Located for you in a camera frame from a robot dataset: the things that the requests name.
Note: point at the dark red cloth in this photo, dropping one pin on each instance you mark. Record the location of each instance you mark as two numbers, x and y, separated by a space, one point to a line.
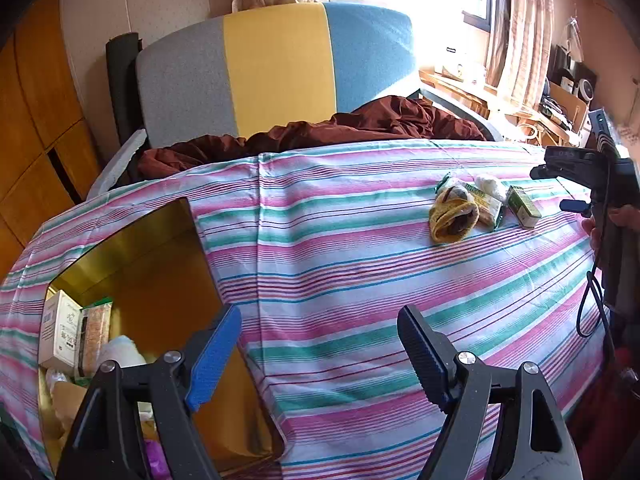
383 119

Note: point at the green yellow snack packet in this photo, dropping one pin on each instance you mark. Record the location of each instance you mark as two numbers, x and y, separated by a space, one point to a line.
491 210

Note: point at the beige long cardboard box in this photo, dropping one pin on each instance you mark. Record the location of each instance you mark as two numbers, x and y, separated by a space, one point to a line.
58 333

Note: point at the gold rectangular tin box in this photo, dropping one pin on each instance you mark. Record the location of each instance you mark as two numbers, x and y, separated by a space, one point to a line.
156 273

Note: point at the striped pink green tablecloth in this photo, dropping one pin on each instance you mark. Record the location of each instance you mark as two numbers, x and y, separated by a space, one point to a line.
319 249

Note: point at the person's right hand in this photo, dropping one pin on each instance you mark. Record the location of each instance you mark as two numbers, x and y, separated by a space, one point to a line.
626 217

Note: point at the black rolled mat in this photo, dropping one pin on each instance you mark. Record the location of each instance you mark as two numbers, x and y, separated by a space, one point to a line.
121 53

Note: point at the green white small carton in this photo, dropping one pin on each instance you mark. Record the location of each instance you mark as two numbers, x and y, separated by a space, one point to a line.
522 207

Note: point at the beige patterned curtain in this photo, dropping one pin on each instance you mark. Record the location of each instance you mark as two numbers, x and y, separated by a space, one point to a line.
519 46

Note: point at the yellow sponge block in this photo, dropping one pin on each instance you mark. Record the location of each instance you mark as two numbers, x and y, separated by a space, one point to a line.
66 400

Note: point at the wooden wardrobe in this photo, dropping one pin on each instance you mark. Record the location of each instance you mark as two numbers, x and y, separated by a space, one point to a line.
49 158

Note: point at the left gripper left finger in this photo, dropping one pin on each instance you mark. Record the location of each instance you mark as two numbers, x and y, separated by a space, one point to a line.
106 440

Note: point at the grey yellow blue chair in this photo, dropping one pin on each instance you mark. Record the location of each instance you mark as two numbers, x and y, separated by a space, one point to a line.
246 72

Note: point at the yellow patterned sock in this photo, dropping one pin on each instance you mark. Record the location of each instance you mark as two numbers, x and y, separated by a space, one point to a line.
453 215

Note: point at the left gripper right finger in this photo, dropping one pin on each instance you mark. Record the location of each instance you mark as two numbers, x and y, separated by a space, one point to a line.
532 440

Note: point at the long cracker packet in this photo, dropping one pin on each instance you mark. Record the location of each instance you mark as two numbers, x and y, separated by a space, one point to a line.
93 333

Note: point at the white plastic bag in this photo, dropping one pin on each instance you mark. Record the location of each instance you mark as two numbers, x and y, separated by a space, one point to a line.
492 186

